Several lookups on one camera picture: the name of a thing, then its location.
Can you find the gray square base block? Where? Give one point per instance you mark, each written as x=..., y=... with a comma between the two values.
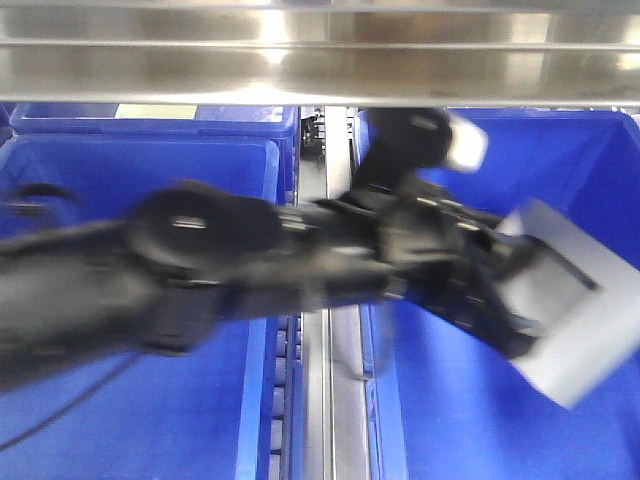
x=577, y=299

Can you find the stainless steel shelf frame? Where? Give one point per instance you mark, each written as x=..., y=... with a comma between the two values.
x=368, y=53

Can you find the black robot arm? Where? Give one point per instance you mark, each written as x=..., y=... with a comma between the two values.
x=191, y=256

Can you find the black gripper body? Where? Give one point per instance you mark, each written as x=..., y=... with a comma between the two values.
x=453, y=261

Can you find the blue bin left of target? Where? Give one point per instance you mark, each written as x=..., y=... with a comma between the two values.
x=205, y=415

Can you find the white roller conveyor strip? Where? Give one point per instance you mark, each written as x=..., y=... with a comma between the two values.
x=287, y=415

